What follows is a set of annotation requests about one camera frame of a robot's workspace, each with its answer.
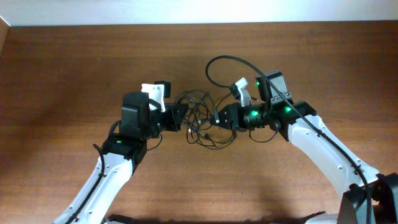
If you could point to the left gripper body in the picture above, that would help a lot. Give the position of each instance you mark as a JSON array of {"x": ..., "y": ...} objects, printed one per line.
[{"x": 168, "y": 119}]

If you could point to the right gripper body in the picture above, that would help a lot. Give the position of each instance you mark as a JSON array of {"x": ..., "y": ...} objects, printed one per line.
[{"x": 239, "y": 116}]

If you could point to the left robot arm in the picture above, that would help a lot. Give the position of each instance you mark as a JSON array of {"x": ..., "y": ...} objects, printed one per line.
[{"x": 142, "y": 118}]

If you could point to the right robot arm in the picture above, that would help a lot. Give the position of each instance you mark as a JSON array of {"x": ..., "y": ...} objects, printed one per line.
[{"x": 366, "y": 195}]

